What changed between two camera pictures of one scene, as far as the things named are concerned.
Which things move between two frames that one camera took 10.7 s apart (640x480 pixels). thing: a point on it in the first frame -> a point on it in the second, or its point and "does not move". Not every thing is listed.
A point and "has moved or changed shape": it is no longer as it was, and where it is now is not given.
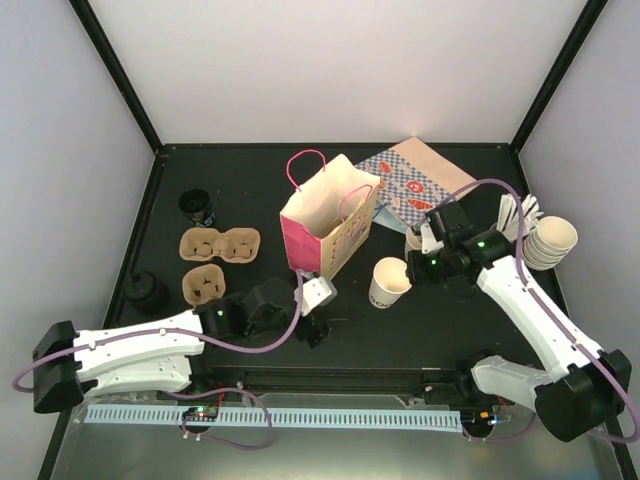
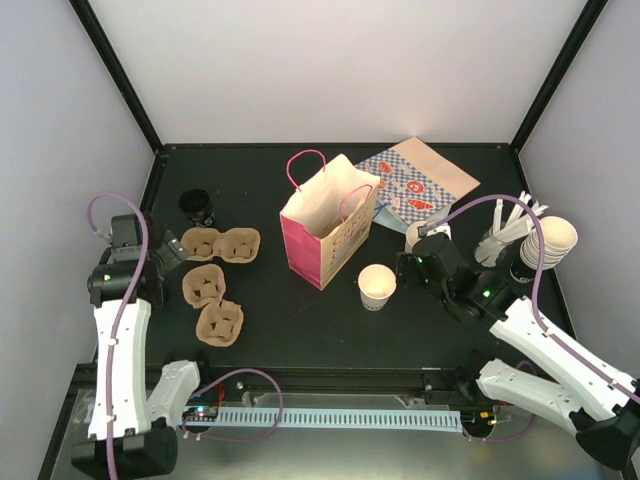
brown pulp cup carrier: (239, 244) does not move
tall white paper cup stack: (549, 243) does not move
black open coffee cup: (196, 203) does not move
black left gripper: (305, 330) -> (171, 250)
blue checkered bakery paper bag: (413, 178) does not move
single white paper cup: (389, 282) has moved or changed shape
